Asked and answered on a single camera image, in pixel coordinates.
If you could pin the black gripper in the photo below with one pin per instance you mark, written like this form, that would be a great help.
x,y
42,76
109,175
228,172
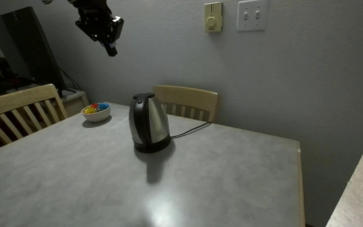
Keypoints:
x,y
91,8

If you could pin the steel and black electric kettle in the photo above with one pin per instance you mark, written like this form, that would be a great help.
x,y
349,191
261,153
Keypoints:
x,y
148,124

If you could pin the heap of colourful small toys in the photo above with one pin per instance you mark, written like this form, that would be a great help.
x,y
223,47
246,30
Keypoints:
x,y
95,107

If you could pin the light wooden television cabinet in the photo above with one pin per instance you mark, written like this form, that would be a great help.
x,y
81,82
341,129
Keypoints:
x,y
74,102

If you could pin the black television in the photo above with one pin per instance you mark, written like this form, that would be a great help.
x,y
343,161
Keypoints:
x,y
27,47

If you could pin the white bowl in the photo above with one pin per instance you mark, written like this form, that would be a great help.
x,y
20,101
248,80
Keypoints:
x,y
97,116

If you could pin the light wooden chair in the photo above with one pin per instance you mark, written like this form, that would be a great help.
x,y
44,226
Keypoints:
x,y
14,101
187,98

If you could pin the speckled beige counter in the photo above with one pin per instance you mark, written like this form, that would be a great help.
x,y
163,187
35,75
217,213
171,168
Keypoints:
x,y
362,189

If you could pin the beige wall thermostat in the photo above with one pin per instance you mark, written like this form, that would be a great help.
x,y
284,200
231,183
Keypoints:
x,y
213,17

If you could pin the white light switch plate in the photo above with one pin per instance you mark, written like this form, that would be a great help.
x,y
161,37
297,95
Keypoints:
x,y
251,15

